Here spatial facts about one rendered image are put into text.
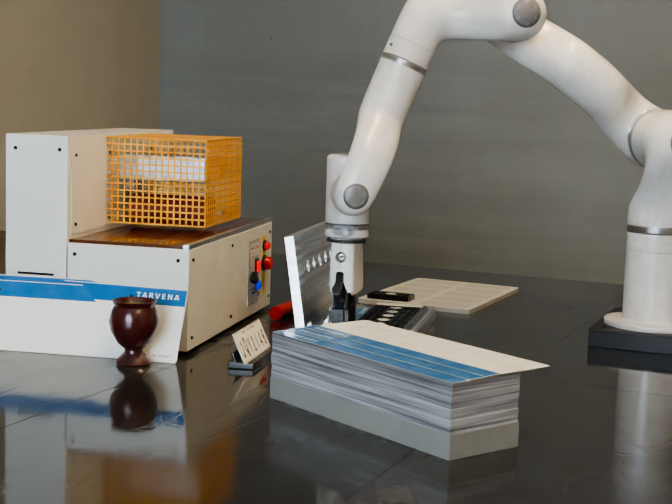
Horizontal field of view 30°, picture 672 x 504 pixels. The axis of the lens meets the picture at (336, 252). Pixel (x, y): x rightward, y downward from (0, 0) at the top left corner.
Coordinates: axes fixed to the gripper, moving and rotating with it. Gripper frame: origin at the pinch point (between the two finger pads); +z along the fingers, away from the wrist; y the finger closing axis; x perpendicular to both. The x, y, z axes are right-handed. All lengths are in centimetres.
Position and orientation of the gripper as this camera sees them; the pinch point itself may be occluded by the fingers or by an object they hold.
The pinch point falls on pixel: (343, 318)
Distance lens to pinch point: 241.4
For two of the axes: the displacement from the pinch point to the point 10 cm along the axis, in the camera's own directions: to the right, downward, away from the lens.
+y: 2.1, -1.1, 9.7
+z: -0.3, 9.9, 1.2
